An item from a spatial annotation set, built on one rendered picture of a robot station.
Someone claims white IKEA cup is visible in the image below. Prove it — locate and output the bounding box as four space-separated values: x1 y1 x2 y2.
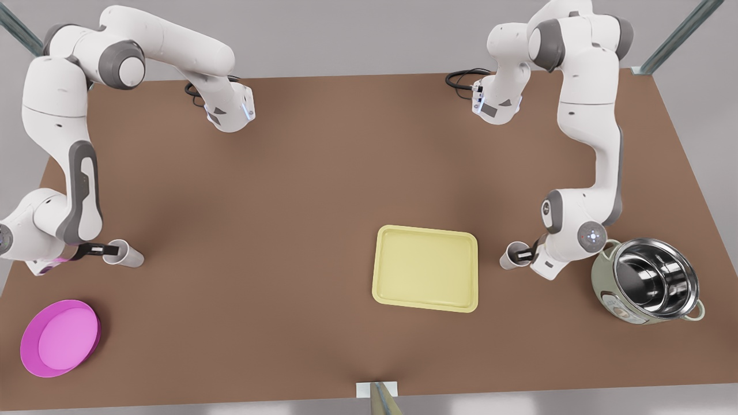
102 239 145 269
499 241 532 271

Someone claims yellow rectangular tray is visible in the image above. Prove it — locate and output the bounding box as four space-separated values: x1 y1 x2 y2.
372 224 479 314

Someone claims pink round plate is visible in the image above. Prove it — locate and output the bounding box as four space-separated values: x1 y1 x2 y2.
20 299 102 379

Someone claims green steel-lined pot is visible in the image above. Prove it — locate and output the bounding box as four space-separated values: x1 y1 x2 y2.
590 237 706 326

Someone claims black cable loop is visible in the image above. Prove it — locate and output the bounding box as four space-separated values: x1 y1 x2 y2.
445 68 494 102
184 74 241 108

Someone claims silver frame post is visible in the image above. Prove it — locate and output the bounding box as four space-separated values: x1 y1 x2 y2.
631 0 725 76
0 8 44 56
356 380 402 415

